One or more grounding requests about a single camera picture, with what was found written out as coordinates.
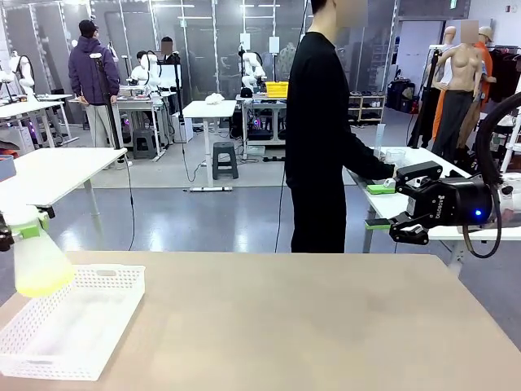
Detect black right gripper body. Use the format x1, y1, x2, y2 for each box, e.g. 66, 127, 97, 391
406, 174, 493, 228

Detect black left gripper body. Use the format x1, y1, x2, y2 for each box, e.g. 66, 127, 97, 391
0, 213, 15, 253

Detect clear plastic beaker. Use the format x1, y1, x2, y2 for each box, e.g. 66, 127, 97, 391
384, 148, 407, 166

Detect clear plastic graduated cylinder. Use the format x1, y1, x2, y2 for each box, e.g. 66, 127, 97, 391
375, 123, 387, 160

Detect person's right forearm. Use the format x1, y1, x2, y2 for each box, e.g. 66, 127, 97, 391
349, 136, 396, 180

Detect white table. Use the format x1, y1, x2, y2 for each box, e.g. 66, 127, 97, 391
0, 94, 74, 150
0, 147, 129, 217
182, 99, 239, 191
345, 146, 521, 278
235, 95, 288, 160
116, 95, 172, 158

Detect grey box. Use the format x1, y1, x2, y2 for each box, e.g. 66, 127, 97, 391
0, 154, 16, 182

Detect black bags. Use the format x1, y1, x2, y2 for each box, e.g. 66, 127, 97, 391
385, 79, 417, 113

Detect black tripod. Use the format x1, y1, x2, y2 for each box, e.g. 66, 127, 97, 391
406, 46, 443, 150

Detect wooden shoe rack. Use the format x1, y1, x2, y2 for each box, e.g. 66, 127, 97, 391
348, 92, 387, 124

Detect white perforated plastic basket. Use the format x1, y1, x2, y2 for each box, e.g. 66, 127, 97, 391
0, 263, 147, 382

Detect bare mannequin with grey skirt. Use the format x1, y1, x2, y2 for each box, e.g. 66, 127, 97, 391
431, 20, 492, 164

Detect person in black clothes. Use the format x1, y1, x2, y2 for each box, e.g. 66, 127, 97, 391
284, 0, 398, 254

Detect grey plastic stool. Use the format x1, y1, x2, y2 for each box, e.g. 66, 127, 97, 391
211, 141, 240, 182
132, 128, 159, 160

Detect rack of dark clothes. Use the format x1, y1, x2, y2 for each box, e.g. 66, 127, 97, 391
486, 44, 521, 105

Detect white mannequin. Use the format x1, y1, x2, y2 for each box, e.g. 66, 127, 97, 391
439, 26, 459, 89

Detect mannequin in orange clothes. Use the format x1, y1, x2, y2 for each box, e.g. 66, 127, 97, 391
474, 26, 498, 111

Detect person in purple jacket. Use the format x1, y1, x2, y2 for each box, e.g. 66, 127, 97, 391
68, 19, 121, 148

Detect white computer case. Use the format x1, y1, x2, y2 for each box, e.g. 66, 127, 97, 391
170, 112, 195, 143

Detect yellow plastic crate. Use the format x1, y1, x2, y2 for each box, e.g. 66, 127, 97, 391
265, 81, 290, 98

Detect black computer tower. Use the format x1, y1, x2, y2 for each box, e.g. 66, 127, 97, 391
246, 108, 274, 142

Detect seated person in dark clothes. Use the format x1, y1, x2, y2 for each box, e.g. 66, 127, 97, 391
156, 36, 182, 66

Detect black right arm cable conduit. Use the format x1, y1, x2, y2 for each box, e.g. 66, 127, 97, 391
474, 94, 521, 192

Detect black camera stand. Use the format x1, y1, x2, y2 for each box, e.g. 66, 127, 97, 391
90, 52, 123, 151
173, 51, 184, 143

